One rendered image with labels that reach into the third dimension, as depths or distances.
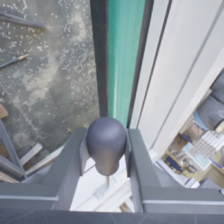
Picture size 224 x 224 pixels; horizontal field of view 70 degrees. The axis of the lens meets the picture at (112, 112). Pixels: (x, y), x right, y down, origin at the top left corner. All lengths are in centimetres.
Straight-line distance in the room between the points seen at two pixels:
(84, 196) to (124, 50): 25
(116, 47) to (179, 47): 7
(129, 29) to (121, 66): 4
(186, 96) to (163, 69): 4
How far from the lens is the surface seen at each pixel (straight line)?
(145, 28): 21
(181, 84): 22
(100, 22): 17
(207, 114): 106
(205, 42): 19
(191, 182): 45
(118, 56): 18
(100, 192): 31
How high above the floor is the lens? 97
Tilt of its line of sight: 28 degrees down
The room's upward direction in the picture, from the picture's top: 136 degrees clockwise
